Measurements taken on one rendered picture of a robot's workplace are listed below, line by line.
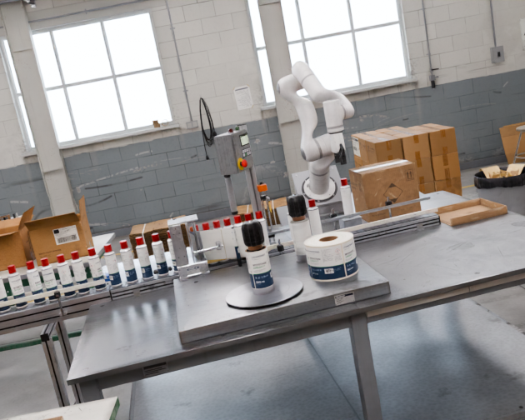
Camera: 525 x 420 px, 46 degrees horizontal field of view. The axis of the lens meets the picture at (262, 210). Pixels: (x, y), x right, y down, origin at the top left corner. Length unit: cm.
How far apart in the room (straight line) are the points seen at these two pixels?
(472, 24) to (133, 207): 511
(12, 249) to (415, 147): 387
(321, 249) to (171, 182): 616
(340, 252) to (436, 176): 410
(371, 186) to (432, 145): 314
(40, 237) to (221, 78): 459
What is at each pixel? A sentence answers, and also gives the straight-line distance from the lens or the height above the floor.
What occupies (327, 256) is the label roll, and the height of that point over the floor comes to 98.
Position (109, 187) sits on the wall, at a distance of 861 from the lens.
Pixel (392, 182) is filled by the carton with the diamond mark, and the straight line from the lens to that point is 337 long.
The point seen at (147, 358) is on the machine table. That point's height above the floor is 83.
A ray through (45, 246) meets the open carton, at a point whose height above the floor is 90.
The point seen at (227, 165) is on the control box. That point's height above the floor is 133.
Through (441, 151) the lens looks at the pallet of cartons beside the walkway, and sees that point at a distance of 647.
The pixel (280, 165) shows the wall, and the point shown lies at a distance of 843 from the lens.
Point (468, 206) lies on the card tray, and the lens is 349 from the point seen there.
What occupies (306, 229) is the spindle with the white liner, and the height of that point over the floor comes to 103.
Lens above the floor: 169
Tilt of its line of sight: 12 degrees down
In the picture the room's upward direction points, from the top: 11 degrees counter-clockwise
